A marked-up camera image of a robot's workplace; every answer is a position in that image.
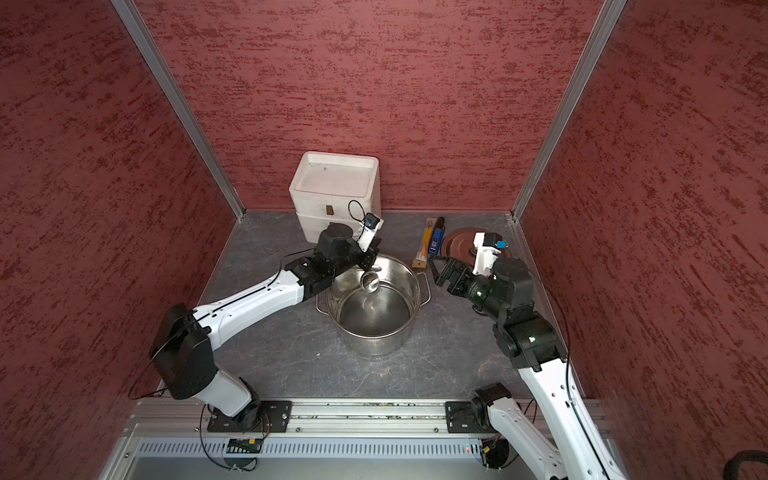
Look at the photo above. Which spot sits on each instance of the aluminium corner post left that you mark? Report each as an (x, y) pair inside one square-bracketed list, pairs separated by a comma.
[(139, 32)]

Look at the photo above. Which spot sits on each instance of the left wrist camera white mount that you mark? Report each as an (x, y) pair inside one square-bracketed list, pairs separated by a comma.
[(371, 224)]

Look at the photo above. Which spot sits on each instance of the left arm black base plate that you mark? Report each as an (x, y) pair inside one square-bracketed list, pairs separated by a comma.
[(271, 416)]

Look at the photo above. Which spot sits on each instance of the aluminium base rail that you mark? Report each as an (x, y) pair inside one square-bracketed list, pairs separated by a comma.
[(388, 430)]

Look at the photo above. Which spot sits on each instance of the small green circuit board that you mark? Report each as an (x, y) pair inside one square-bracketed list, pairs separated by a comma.
[(244, 446)]

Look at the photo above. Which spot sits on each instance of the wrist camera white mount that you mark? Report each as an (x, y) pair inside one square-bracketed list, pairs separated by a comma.
[(371, 224), (489, 247)]

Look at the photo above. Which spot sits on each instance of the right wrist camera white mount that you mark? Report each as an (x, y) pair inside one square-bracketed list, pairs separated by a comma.
[(489, 247)]

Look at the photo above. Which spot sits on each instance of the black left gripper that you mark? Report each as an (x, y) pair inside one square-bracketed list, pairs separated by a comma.
[(369, 256)]

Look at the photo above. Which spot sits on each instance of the white three-drawer organizer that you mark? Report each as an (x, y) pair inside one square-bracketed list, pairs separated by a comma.
[(338, 188)]

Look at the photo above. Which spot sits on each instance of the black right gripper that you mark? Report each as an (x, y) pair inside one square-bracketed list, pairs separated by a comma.
[(461, 270)]

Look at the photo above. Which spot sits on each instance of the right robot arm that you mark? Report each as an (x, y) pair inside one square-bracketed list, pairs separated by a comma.
[(573, 448)]

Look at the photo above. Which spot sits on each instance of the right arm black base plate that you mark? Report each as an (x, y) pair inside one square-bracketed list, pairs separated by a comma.
[(464, 417)]

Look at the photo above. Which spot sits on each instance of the blue black stapler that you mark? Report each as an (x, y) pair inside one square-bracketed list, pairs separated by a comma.
[(436, 240)]

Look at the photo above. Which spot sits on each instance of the stainless steel pot lid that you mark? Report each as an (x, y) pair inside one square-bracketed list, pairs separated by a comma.
[(459, 244)]

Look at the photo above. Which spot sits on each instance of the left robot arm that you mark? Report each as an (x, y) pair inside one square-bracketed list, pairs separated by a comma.
[(184, 345)]

